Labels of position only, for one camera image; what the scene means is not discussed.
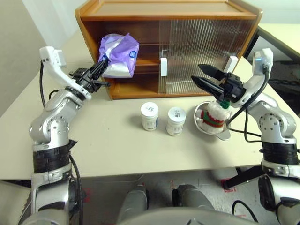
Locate metal bowl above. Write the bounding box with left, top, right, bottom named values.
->
left=194, top=101, right=232, bottom=142

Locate grey robot torso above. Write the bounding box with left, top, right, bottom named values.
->
left=116, top=206, right=258, bottom=225

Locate white door handle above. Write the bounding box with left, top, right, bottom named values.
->
left=226, top=56, right=239, bottom=74
left=160, top=57, right=168, bottom=77

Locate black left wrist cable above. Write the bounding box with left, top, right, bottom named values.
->
left=39, top=61, right=60, bottom=107

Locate wooden cabinet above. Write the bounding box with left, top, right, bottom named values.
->
left=74, top=0, right=263, bottom=101

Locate black left shoulder cable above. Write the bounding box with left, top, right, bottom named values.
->
left=68, top=156, right=84, bottom=225

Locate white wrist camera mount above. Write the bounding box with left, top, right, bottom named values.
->
left=234, top=48, right=274, bottom=109
left=39, top=46, right=92, bottom=100

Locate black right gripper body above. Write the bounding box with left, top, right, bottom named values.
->
left=218, top=72, right=246, bottom=102

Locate black floor cable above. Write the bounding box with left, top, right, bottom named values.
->
left=231, top=199, right=259, bottom=223

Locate purple tissue package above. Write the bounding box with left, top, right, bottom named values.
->
left=97, top=32, right=140, bottom=79

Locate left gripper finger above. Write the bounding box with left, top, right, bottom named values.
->
left=90, top=59, right=111, bottom=80
left=93, top=80, right=112, bottom=89

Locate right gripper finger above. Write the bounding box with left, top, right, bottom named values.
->
left=197, top=64, right=227, bottom=82
left=190, top=75, right=225, bottom=103

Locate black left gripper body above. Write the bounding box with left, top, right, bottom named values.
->
left=69, top=67, right=99, bottom=93

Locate grey rounded robot leg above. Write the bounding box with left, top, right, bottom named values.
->
left=172, top=184, right=214, bottom=213
left=116, top=184, right=150, bottom=225

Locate black table leg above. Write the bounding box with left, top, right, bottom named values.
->
left=224, top=165, right=267, bottom=189

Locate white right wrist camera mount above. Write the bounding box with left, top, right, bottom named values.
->
left=234, top=48, right=274, bottom=109

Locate side table black frame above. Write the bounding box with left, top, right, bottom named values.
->
left=242, top=22, right=300, bottom=62

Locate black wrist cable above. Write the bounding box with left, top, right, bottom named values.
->
left=39, top=61, right=60, bottom=107
left=225, top=65, right=269, bottom=144

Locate white plush snowman toy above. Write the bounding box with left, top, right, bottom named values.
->
left=200, top=99, right=233, bottom=134

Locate red floor tape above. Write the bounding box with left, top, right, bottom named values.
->
left=81, top=187, right=91, bottom=203
left=219, top=178, right=236, bottom=193

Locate white bottle plain label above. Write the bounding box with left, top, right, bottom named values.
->
left=165, top=106, right=187, bottom=137

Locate white bottle blue label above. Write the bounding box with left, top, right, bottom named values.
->
left=140, top=102, right=159, bottom=132

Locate ribbed glass sliding door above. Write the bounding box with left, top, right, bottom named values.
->
left=158, top=19, right=256, bottom=95

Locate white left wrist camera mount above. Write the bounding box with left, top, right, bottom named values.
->
left=39, top=46, right=92, bottom=100

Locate white floor cable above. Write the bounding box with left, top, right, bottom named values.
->
left=125, top=173, right=146, bottom=183

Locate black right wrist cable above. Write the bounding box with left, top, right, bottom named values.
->
left=225, top=65, right=269, bottom=144

